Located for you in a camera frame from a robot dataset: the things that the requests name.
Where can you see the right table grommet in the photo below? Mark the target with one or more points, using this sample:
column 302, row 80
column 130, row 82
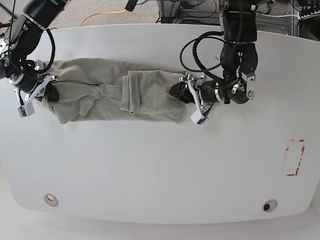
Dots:
column 270, row 205

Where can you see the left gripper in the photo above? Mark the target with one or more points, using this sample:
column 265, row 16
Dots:
column 209, row 92

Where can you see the aluminium frame base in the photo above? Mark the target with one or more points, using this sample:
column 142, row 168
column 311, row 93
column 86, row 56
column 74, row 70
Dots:
column 171, row 11

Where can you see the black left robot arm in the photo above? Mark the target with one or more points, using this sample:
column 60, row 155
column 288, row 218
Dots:
column 238, row 57

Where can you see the red tape rectangle marking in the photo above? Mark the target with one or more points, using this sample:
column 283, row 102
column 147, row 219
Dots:
column 293, row 157

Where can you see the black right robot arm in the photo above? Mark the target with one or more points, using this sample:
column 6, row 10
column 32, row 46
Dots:
column 23, row 36

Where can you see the table grommet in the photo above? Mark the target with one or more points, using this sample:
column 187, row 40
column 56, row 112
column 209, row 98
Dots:
column 51, row 200
column 270, row 205

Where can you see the beige T-shirt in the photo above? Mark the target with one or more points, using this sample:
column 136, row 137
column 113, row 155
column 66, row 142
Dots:
column 100, row 89

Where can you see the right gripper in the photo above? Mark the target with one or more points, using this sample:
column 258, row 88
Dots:
column 28, row 84

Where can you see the white power strip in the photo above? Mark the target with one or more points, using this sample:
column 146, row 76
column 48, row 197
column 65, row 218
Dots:
column 309, row 12

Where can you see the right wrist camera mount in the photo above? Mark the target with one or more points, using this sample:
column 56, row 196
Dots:
column 26, row 108

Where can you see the left table grommet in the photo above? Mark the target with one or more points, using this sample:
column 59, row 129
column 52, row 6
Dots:
column 51, row 200

